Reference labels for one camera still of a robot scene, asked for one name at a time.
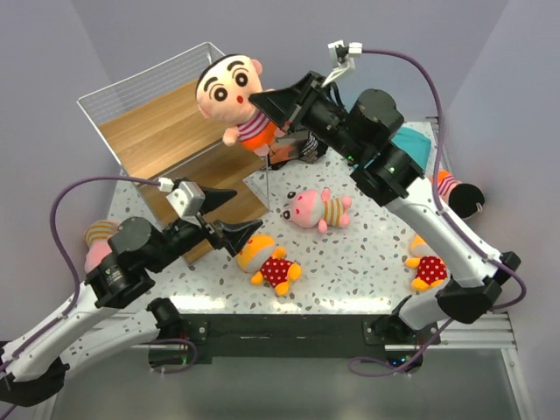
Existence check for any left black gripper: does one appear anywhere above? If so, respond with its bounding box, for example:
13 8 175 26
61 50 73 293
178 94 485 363
148 185 263 273

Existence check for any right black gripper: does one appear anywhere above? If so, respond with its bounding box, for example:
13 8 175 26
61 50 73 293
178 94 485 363
248 71 365 164

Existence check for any large black-haired boy plush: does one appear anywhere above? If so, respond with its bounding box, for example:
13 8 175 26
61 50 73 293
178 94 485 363
195 54 279 157

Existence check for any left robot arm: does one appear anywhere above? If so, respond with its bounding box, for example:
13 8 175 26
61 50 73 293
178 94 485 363
1 178 263 407

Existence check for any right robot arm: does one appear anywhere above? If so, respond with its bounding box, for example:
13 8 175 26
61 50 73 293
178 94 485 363
249 72 521 344

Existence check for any yellow frog plush centre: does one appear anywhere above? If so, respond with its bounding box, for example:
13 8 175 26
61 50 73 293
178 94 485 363
236 234 302 297

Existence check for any yellow frog plush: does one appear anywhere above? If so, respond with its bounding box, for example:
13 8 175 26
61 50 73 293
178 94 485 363
405 234 448 292
236 234 302 297

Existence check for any black printed garment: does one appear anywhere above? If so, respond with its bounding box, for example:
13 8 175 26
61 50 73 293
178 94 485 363
267 130 328 170

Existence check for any pink frog plush centre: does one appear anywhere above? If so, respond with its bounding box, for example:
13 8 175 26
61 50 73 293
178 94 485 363
282 188 353 234

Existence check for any pink frog plush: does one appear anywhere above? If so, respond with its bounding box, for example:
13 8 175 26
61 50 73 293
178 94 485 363
84 220 119 273
282 188 353 234

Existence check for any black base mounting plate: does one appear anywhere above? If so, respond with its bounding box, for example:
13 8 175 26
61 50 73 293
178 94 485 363
148 314 431 368

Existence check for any pink frog plush left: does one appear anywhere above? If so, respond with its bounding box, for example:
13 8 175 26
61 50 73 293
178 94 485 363
84 220 119 273

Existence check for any teal folded cloth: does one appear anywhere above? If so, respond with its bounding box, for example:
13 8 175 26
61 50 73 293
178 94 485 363
392 127 431 172

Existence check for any yellow frog plush right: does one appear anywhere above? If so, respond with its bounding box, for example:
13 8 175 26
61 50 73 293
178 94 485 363
405 234 448 292

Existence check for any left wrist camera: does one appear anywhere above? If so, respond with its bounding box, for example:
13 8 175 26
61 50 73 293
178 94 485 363
166 181 206 220

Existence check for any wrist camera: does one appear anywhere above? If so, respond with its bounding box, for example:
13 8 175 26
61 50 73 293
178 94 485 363
166 181 206 220
322 40 363 88

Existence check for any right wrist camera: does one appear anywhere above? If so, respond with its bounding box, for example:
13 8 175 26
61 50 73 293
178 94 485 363
322 40 363 88

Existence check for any white wire wooden shelf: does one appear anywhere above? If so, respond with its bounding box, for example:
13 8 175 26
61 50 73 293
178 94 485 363
76 41 270 266

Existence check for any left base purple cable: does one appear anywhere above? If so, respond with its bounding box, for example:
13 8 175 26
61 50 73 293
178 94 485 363
148 337 199 375

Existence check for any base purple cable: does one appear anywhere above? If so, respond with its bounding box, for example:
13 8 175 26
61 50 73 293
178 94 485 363
148 337 199 375
348 349 421 378

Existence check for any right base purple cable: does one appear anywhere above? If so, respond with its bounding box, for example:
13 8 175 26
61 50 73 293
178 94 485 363
348 349 421 378

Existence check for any aluminium frame rail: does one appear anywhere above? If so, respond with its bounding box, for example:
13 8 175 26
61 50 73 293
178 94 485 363
431 312 535 419

